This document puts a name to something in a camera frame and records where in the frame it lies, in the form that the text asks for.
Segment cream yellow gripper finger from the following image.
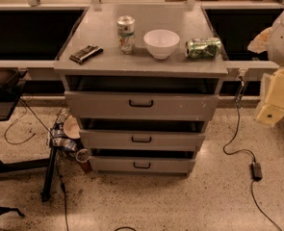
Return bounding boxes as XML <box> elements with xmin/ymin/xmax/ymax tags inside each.
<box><xmin>255</xmin><ymin>67</ymin><xmax>284</xmax><ymax>126</ymax></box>

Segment grey top drawer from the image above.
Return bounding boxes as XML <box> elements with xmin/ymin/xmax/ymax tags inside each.
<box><xmin>65</xmin><ymin>76</ymin><xmax>219</xmax><ymax>121</ymax></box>

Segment grey drawer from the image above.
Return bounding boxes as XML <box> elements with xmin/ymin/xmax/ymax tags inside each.
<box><xmin>90</xmin><ymin>149</ymin><xmax>196</xmax><ymax>175</ymax></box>
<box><xmin>80</xmin><ymin>118</ymin><xmax>205</xmax><ymax>151</ymax></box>
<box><xmin>65</xmin><ymin>76</ymin><xmax>219</xmax><ymax>121</ymax></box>

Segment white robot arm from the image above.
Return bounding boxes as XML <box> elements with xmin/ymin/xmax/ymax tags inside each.
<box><xmin>247</xmin><ymin>11</ymin><xmax>284</xmax><ymax>126</ymax></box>

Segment grey drawer cabinet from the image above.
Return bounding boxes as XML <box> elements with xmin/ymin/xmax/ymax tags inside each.
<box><xmin>53</xmin><ymin>3</ymin><xmax>230</xmax><ymax>178</ymax></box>

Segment grey bottom drawer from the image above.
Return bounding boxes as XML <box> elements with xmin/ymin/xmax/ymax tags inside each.
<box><xmin>90</xmin><ymin>149</ymin><xmax>196</xmax><ymax>175</ymax></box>

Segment grey middle drawer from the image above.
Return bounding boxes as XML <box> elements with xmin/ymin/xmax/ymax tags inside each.
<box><xmin>80</xmin><ymin>118</ymin><xmax>205</xmax><ymax>151</ymax></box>

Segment green can lying down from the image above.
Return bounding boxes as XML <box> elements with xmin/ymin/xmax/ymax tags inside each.
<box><xmin>185</xmin><ymin>38</ymin><xmax>221</xmax><ymax>60</ymax></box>

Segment upright white soda can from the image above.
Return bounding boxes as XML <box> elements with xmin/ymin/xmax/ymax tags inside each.
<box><xmin>116</xmin><ymin>15</ymin><xmax>135</xmax><ymax>54</ymax></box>

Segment cup on floor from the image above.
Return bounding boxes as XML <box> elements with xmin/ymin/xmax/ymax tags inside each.
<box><xmin>75</xmin><ymin>149</ymin><xmax>91</xmax><ymax>173</ymax></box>

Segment white bowl on floor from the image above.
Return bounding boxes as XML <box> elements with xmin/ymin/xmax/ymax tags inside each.
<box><xmin>64</xmin><ymin>115</ymin><xmax>80</xmax><ymax>139</ymax></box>

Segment dark bin at left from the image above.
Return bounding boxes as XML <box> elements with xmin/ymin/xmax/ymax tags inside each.
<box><xmin>0</xmin><ymin>68</ymin><xmax>27</xmax><ymax>121</ymax></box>

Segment black power adapter with cable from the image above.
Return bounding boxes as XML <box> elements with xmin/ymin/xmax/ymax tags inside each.
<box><xmin>222</xmin><ymin>77</ymin><xmax>283</xmax><ymax>231</ymax></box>

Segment black floor cable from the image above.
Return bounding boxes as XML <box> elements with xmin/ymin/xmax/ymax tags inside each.
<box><xmin>3</xmin><ymin>96</ymin><xmax>70</xmax><ymax>231</ymax></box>

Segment black stand frame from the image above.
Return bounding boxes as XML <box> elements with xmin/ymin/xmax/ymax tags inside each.
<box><xmin>0</xmin><ymin>147</ymin><xmax>57</xmax><ymax>202</ymax></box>

